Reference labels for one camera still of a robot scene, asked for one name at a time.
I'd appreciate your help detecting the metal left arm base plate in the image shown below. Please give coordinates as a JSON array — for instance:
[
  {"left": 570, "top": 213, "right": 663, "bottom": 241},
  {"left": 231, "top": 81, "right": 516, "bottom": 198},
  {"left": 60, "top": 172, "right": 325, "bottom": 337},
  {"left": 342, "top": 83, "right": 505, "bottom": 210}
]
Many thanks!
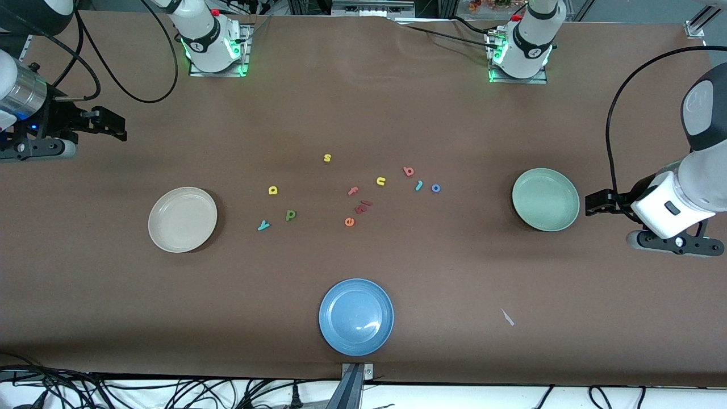
[{"left": 486, "top": 31, "right": 549, "bottom": 85}]

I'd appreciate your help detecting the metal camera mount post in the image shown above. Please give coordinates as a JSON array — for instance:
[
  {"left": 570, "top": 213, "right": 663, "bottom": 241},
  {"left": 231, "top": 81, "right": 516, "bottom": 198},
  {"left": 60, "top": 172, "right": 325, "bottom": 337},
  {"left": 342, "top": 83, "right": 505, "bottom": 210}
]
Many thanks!
[{"left": 327, "top": 362, "right": 375, "bottom": 409}]

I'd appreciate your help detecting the black cable on table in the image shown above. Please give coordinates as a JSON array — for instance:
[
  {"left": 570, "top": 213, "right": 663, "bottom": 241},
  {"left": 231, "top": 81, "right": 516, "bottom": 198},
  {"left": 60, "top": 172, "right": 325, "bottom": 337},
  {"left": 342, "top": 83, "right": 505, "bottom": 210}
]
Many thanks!
[{"left": 395, "top": 16, "right": 500, "bottom": 49}]

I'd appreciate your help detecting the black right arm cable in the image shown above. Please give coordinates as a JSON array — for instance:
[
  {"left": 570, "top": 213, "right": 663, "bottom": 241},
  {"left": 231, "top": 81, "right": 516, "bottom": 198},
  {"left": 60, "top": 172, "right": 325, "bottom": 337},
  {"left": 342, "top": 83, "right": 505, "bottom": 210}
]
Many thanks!
[{"left": 20, "top": 0, "right": 179, "bottom": 105}]

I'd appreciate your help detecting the grey metal box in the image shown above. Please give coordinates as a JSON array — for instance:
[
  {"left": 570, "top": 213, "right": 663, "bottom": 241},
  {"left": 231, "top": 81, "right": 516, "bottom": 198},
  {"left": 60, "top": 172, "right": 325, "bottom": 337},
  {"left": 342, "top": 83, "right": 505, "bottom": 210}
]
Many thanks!
[{"left": 331, "top": 0, "right": 416, "bottom": 19}]

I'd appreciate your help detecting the beige brown plate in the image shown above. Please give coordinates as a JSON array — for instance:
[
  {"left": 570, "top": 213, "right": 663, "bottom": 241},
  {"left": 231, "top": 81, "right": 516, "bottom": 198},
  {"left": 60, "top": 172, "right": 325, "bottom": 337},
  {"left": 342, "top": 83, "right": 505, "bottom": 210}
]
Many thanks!
[{"left": 148, "top": 187, "right": 218, "bottom": 253}]

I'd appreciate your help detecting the aluminium frame profile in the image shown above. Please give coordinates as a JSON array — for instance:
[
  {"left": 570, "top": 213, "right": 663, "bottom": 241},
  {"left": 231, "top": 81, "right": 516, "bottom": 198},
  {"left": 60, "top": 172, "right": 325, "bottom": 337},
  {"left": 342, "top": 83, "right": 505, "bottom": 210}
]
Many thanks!
[
  {"left": 684, "top": 0, "right": 727, "bottom": 39},
  {"left": 19, "top": 31, "right": 40, "bottom": 63}
]

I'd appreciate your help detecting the pale green plate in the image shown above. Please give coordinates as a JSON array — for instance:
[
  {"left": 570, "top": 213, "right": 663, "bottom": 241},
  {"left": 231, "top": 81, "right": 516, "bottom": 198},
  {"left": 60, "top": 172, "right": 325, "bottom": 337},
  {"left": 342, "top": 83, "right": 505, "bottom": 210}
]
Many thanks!
[{"left": 512, "top": 168, "right": 580, "bottom": 232}]

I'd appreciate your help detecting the table cover sheet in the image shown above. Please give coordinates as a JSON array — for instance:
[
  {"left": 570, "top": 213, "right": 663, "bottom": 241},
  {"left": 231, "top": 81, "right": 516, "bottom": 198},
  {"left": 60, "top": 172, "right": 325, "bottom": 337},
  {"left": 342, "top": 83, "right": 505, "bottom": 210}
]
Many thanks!
[{"left": 0, "top": 9, "right": 727, "bottom": 388}]

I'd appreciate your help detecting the thick black floor cable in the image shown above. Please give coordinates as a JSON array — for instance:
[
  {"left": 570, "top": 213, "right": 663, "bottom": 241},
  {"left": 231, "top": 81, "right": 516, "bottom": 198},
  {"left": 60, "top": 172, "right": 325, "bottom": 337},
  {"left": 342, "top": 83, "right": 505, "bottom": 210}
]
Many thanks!
[{"left": 0, "top": 352, "right": 77, "bottom": 393}]

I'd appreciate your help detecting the blue plate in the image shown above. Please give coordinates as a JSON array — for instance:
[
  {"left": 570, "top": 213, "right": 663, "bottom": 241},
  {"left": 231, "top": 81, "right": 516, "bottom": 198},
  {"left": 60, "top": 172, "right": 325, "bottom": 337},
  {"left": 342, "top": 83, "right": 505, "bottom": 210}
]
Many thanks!
[{"left": 319, "top": 278, "right": 395, "bottom": 357}]

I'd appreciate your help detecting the orange flower decoration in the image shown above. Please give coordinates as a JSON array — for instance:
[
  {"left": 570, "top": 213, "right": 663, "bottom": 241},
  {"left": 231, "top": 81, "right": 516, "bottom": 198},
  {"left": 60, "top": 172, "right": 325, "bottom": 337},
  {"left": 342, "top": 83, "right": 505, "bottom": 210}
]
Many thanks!
[{"left": 469, "top": 0, "right": 515, "bottom": 13}]

